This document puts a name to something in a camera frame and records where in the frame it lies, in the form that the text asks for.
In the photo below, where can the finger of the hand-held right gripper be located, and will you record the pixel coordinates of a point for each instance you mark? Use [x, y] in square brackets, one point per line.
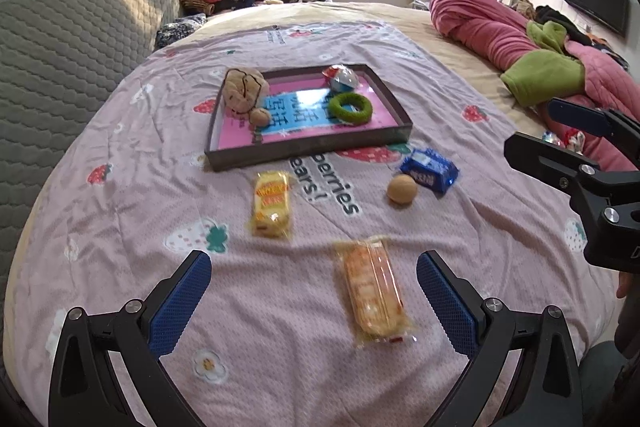
[575, 114]
[545, 157]

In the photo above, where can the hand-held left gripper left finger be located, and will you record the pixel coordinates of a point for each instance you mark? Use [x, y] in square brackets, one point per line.
[182, 307]

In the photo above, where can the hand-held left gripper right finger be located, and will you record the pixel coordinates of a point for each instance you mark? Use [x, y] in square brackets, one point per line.
[450, 307]

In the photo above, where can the long yellow cracker packet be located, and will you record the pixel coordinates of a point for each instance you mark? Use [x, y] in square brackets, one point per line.
[372, 287]

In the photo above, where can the blue snack packet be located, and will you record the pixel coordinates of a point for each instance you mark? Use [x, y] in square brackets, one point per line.
[430, 169]

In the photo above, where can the small yellow snack packet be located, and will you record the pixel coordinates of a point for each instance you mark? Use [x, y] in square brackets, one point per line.
[272, 204]

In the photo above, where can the dark shallow cardboard box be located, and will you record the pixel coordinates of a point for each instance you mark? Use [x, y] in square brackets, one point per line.
[300, 152]

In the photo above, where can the clear jelly cup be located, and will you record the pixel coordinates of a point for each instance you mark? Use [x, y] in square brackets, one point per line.
[342, 79]

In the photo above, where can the beige mesh scrunchie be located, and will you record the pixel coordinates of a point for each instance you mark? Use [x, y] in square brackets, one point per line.
[240, 92]

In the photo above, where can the person's right hand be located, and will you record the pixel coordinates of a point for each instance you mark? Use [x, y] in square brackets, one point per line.
[629, 284]

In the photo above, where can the green blanket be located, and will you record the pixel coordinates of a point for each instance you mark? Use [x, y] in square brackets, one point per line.
[540, 77]

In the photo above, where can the dark garment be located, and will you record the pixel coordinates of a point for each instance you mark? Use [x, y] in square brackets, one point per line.
[560, 19]

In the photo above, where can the pink printed bed sheet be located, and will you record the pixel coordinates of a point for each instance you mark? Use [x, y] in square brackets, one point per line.
[150, 187]

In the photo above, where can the pink rolled quilt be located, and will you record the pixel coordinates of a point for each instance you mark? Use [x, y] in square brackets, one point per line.
[480, 32]

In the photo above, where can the beige bed sheet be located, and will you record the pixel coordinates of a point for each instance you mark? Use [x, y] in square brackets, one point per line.
[450, 72]

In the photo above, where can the person's dark clothing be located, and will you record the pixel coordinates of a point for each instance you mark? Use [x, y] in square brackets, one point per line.
[615, 372]

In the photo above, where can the dark floral cloth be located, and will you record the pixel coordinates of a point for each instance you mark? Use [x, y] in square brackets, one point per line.
[177, 32]

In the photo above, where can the grey quilted headboard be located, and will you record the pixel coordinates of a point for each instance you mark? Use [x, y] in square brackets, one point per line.
[60, 57]

